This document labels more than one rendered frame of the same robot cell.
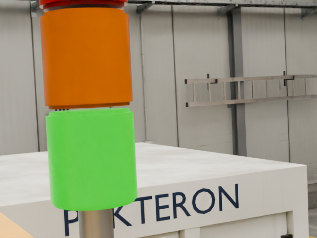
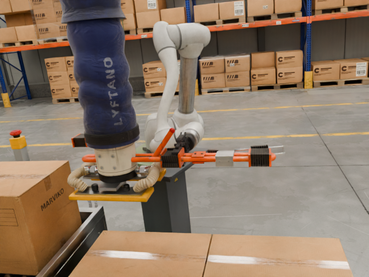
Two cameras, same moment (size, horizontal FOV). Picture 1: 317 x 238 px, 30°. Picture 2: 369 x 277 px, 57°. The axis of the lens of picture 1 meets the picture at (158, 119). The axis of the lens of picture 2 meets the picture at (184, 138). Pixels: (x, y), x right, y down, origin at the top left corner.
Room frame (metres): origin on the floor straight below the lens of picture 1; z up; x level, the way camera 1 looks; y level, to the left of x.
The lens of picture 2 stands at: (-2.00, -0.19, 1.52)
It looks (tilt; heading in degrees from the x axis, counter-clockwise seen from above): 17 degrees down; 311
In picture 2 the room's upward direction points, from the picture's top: 6 degrees counter-clockwise
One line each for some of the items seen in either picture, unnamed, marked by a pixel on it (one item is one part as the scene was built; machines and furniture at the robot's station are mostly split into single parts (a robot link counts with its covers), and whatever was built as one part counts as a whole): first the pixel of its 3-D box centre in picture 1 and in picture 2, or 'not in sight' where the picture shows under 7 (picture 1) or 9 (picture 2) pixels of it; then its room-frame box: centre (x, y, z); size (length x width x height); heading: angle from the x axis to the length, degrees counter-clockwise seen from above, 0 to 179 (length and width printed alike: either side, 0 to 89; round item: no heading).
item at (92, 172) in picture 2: not in sight; (118, 172); (-0.88, -1.04, 0.98); 0.34 x 0.25 x 0.06; 26
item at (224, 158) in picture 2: not in sight; (225, 158); (-1.30, -1.25, 1.03); 0.07 x 0.07 x 0.04; 26
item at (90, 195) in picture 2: not in sight; (110, 190); (-0.92, -0.96, 0.94); 0.34 x 0.10 x 0.05; 26
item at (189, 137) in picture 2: not in sight; (185, 144); (-1.05, -1.31, 1.04); 0.09 x 0.07 x 0.08; 116
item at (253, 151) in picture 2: not in sight; (260, 157); (-1.42, -1.30, 1.04); 0.08 x 0.07 x 0.05; 26
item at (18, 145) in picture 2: not in sight; (34, 207); (0.15, -1.09, 0.50); 0.07 x 0.07 x 1.00; 27
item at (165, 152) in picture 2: not in sight; (172, 157); (-1.10, -1.15, 1.04); 0.10 x 0.08 x 0.06; 116
